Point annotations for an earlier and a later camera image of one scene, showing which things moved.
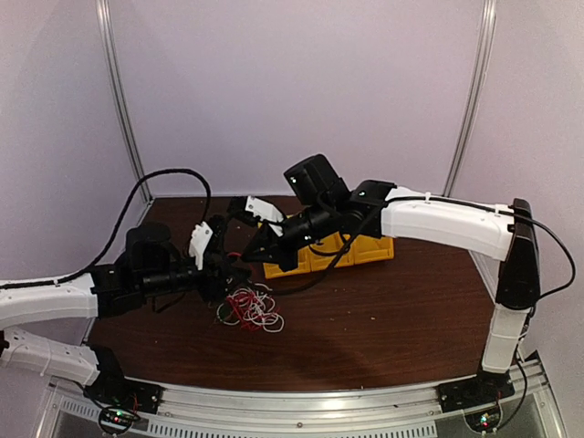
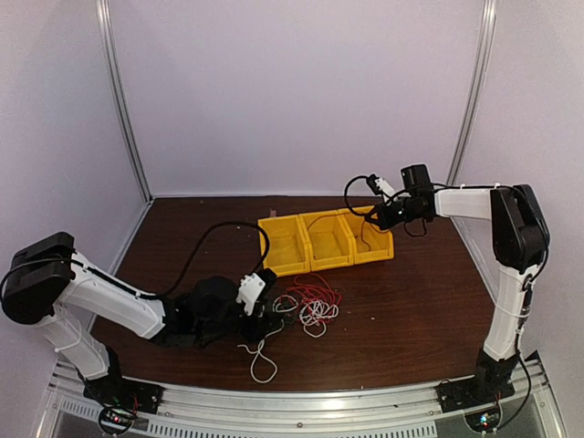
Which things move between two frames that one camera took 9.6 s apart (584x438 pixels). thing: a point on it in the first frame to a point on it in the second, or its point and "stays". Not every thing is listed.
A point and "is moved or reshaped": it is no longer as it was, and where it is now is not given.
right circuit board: [484, 421] stays
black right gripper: [275, 250] to [385, 221]
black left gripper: [213, 286] to [260, 327]
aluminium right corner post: [488, 22] stays
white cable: [255, 306] is moved or reshaped
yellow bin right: [369, 249] stays
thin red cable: [248, 310] is moved or reshaped
